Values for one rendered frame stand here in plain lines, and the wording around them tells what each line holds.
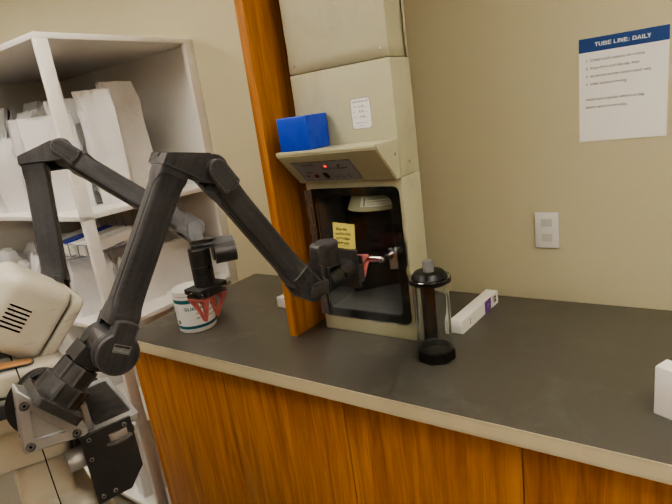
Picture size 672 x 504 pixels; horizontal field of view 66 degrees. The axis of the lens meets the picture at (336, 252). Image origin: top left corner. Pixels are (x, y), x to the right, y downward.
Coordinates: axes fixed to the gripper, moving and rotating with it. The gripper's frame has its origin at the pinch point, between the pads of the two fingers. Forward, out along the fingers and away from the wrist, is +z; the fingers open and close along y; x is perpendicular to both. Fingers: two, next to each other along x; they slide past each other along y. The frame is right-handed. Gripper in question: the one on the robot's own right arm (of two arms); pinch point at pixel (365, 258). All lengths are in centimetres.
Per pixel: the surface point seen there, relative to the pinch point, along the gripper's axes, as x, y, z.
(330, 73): 7, 50, 5
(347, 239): 8.1, 4.1, 4.3
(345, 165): 1.1, 26.1, -2.1
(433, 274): -21.6, -2.1, -3.4
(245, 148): 86, 31, 48
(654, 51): -64, 44, 49
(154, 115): 140, 51, 47
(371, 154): -8.5, 28.6, -4.5
